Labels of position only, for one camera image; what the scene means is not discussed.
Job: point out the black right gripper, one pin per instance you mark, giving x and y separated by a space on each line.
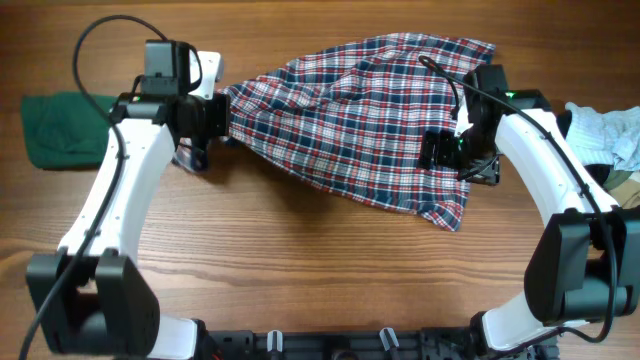
487 172

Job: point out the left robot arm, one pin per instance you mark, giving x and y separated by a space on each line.
89 295

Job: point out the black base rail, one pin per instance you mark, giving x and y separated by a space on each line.
446 343

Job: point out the light blue striped garment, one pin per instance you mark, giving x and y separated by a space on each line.
610 138

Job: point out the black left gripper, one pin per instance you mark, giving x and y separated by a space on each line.
219 128

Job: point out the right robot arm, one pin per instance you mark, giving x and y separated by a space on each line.
584 269

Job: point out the plaid shorts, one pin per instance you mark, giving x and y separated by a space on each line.
350 120

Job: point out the olive tan garment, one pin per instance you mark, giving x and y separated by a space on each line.
623 186

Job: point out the green folded cloth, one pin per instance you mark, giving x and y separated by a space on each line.
62 131

